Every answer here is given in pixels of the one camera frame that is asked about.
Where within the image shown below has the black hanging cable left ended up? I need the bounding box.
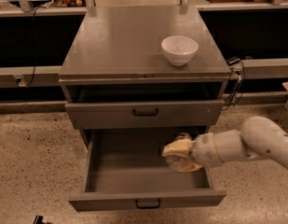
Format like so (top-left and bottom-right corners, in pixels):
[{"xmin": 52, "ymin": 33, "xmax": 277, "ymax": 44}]
[{"xmin": 25, "ymin": 5, "xmax": 48, "ymax": 87}]

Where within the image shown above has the white ceramic bowl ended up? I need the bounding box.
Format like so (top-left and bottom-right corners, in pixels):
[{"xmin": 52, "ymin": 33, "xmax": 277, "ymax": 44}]
[{"xmin": 161, "ymin": 35, "xmax": 199, "ymax": 66}]

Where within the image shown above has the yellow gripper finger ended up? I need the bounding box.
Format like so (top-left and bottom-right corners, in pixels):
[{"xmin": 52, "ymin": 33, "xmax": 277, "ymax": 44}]
[
  {"xmin": 162, "ymin": 139, "xmax": 193, "ymax": 158},
  {"xmin": 177, "ymin": 161, "xmax": 202, "ymax": 172}
]

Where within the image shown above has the grey open middle drawer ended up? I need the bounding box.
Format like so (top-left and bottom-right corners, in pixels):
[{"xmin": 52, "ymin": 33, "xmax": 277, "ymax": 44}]
[{"xmin": 69, "ymin": 128, "xmax": 226, "ymax": 211}]

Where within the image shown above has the black power adapter with cables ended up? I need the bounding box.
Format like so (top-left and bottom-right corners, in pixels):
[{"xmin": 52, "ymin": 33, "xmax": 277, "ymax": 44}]
[{"xmin": 223, "ymin": 57, "xmax": 245, "ymax": 111}]

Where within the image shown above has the clear plastic water bottle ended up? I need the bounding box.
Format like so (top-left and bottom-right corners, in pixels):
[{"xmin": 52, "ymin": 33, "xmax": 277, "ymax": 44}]
[{"xmin": 164, "ymin": 133, "xmax": 193, "ymax": 172}]

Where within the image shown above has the black drawer handle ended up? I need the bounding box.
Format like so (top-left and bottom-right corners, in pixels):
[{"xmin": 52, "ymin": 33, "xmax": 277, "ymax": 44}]
[
  {"xmin": 132, "ymin": 108, "xmax": 158, "ymax": 117},
  {"xmin": 135, "ymin": 199, "xmax": 161, "ymax": 209}
]

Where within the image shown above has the grey drawer cabinet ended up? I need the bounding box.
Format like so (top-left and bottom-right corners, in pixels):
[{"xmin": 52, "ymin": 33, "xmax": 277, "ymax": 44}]
[{"xmin": 59, "ymin": 6, "xmax": 230, "ymax": 142}]

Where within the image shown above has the grey closed upper drawer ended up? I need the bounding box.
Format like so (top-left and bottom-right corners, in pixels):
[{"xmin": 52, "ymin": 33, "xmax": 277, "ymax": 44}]
[{"xmin": 65, "ymin": 100, "xmax": 224, "ymax": 129}]

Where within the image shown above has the black middle drawer handle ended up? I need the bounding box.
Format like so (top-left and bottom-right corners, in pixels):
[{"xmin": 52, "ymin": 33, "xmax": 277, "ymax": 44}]
[{"xmin": 135, "ymin": 199, "xmax": 161, "ymax": 209}]

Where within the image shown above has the black upper drawer handle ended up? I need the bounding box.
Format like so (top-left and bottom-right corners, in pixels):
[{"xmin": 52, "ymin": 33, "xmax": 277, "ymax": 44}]
[{"xmin": 132, "ymin": 108, "xmax": 158, "ymax": 117}]

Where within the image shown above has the grey wall socket box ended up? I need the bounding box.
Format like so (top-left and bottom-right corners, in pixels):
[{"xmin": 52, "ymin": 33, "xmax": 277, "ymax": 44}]
[{"xmin": 14, "ymin": 75, "xmax": 27, "ymax": 87}]

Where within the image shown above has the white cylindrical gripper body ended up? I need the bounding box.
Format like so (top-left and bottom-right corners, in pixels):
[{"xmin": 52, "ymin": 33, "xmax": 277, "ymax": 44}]
[{"xmin": 192, "ymin": 133, "xmax": 223, "ymax": 167}]

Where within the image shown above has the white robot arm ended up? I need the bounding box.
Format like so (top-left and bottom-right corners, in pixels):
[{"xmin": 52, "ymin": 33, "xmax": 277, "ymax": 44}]
[{"xmin": 162, "ymin": 116, "xmax": 288, "ymax": 172}]

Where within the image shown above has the black object on floor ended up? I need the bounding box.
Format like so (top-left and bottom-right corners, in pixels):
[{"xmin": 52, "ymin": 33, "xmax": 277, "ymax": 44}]
[{"xmin": 33, "ymin": 216, "xmax": 48, "ymax": 224}]

